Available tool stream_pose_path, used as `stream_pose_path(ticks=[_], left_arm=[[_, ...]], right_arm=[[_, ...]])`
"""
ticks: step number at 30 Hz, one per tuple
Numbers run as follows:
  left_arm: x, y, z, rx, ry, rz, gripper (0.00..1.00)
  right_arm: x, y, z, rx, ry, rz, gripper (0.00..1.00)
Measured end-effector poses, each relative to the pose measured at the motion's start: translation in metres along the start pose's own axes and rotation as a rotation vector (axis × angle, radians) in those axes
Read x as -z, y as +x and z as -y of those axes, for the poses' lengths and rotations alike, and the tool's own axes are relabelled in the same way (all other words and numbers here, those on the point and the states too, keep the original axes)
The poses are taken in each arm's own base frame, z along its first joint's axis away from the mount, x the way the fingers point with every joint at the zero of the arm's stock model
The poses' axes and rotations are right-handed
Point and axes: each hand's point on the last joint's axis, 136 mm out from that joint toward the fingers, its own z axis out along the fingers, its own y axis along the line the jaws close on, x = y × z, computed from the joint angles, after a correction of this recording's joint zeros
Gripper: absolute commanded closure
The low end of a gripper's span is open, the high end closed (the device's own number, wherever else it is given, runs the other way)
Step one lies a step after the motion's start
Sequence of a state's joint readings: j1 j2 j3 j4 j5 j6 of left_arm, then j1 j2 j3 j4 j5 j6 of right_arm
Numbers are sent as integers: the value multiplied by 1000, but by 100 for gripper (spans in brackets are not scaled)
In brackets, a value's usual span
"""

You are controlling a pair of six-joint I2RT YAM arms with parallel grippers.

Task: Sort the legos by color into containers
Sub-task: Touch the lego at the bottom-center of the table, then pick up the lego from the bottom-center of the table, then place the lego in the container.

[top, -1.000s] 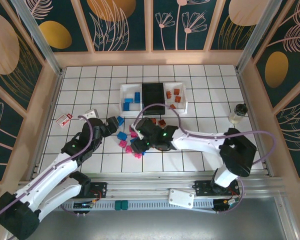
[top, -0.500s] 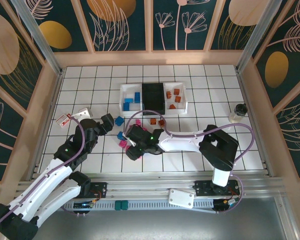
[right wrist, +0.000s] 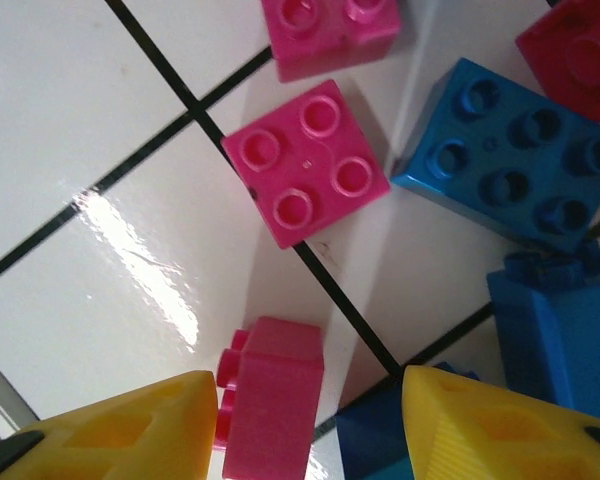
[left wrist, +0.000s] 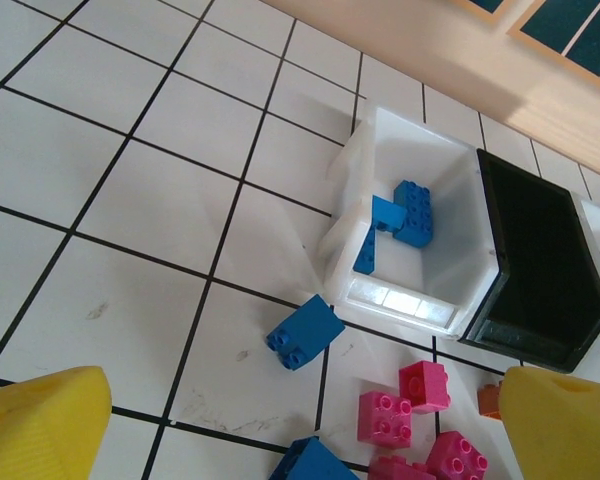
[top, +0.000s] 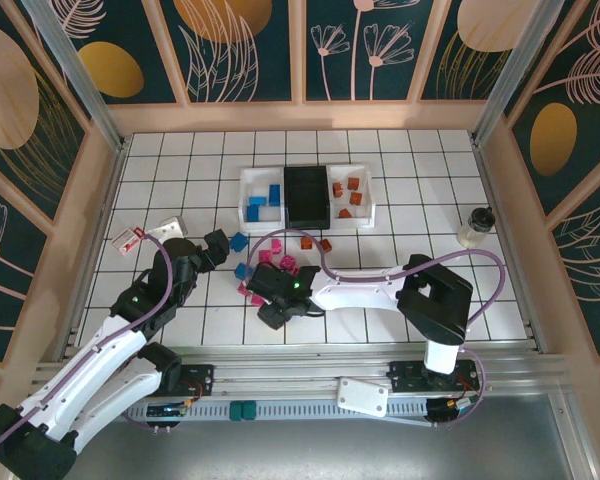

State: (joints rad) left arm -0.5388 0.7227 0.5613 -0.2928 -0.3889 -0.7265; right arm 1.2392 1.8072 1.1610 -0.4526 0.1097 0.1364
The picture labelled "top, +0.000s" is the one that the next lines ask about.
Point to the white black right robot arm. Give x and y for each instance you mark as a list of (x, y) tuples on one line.
[(435, 305)]

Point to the white plastic container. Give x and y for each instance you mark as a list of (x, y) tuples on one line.
[(260, 226), (360, 220)]

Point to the grey metal panel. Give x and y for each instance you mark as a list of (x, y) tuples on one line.
[(305, 450)]

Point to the glass jar black lid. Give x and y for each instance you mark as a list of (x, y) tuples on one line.
[(476, 227)]

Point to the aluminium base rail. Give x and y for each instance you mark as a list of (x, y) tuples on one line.
[(280, 365)]

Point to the white rounded plate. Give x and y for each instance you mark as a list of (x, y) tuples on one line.
[(362, 397)]

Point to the long blue lego brick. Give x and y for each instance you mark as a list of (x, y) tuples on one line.
[(274, 194)]

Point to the orange lego brick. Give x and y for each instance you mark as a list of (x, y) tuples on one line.
[(353, 183), (325, 245), (344, 214), (337, 190), (306, 243), (356, 198)]

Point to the black plastic container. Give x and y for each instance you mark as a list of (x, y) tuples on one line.
[(305, 200)]

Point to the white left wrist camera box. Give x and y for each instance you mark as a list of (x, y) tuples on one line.
[(170, 227)]

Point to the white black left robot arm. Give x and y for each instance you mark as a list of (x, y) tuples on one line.
[(105, 360)]

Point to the black controller board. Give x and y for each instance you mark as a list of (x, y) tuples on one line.
[(452, 406), (167, 411)]

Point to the teal plastic block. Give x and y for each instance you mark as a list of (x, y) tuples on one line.
[(236, 411), (249, 411)]

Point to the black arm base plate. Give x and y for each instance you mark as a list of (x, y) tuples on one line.
[(405, 375), (200, 375)]

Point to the aluminium corner post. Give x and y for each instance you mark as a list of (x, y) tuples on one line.
[(517, 70), (75, 75)]

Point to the aluminium side rail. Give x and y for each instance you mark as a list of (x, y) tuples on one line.
[(96, 250), (485, 175)]

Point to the small red white box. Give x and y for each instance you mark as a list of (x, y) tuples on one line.
[(126, 242)]

